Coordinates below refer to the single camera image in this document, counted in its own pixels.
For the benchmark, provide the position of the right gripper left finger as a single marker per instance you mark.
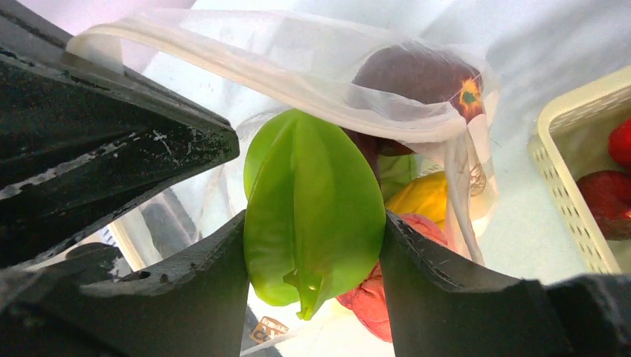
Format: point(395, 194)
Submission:
point(192, 303)

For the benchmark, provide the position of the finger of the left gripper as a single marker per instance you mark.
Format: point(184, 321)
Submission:
point(82, 145)

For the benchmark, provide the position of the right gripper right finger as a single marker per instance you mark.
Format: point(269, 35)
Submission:
point(442, 304)

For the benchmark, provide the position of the orange peach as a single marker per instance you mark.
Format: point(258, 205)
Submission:
point(368, 301)

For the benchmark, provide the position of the green leafy vegetable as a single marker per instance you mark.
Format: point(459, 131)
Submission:
point(315, 218)

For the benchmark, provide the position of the clear zip top bag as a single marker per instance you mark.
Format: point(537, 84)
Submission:
point(250, 65)

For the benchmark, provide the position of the red yellow apple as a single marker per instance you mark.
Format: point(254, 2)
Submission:
point(425, 75)

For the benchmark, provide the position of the green cabbage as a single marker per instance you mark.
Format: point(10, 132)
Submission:
point(395, 173)

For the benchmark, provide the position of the dark purple fig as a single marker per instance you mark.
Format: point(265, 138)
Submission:
point(607, 195)

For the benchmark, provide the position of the red bell pepper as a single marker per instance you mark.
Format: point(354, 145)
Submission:
point(619, 144)

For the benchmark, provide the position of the cream perforated plastic basket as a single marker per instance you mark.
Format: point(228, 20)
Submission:
point(570, 141)

